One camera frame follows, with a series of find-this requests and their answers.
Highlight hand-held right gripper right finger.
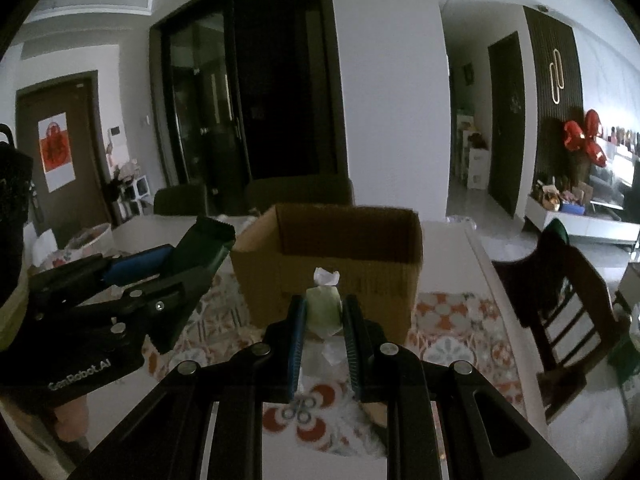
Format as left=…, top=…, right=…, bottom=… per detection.
left=341, top=294, right=581, bottom=480

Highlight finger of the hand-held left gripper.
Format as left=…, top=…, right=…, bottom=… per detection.
left=30, top=244, right=176, bottom=311
left=75, top=247, right=231, bottom=354

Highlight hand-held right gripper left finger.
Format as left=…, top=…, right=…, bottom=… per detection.
left=67, top=295, right=307, bottom=480

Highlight light green candy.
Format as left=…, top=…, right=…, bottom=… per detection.
left=304, top=267, right=346, bottom=341

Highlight green snack packet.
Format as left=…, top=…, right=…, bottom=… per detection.
left=170, top=215, right=236, bottom=281

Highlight brown cardboard box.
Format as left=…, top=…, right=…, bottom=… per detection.
left=230, top=203, right=425, bottom=346

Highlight person's left forearm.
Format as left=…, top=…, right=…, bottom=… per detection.
left=50, top=395, right=93, bottom=456

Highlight white round basket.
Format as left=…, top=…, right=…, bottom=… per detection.
left=65, top=223, right=113, bottom=261

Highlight white cube shelf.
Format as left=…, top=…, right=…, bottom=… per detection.
left=120, top=175, right=153, bottom=216

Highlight dark upholstered chair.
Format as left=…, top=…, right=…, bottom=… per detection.
left=245, top=175, right=356, bottom=216
left=152, top=183, right=208, bottom=218

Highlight floral tissue box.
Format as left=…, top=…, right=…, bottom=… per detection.
left=31, top=230, right=73, bottom=273

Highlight patterned table runner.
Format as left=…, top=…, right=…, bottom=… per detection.
left=142, top=260, right=528, bottom=461

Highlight brown wooden door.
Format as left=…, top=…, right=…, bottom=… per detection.
left=15, top=71, right=113, bottom=251

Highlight red and white door poster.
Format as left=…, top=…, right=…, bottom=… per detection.
left=39, top=112, right=76, bottom=193

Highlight white printed tablecloth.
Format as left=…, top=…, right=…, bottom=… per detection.
left=0, top=212, right=551, bottom=480

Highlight dark wooden chair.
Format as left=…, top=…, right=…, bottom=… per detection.
left=492, top=220, right=631, bottom=426

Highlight dark sliding glass door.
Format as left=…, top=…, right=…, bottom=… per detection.
left=150, top=0, right=348, bottom=201

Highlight dark garment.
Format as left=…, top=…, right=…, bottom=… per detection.
left=542, top=217, right=571, bottom=248

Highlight pile of small decorations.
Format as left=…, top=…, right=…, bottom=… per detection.
left=532, top=175, right=596, bottom=213

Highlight ceiling air vent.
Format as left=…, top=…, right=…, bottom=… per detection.
left=35, top=0, right=153, bottom=23

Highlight white low cabinet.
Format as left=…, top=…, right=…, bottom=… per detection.
left=525, top=192, right=640, bottom=246

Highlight dark hallway door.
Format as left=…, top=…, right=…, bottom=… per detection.
left=487, top=31, right=526, bottom=218

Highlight red balloons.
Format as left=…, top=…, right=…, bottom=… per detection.
left=562, top=109, right=608, bottom=168

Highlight row of shelf ornaments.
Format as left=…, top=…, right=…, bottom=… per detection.
left=602, top=127, right=640, bottom=148

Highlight wall intercom panel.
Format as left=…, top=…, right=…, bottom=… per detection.
left=107, top=126, right=126, bottom=161

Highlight loop-shaped wall light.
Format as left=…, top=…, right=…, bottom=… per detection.
left=548, top=50, right=564, bottom=105

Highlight dark slatted wall panel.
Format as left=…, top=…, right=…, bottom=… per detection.
left=524, top=6, right=586, bottom=211

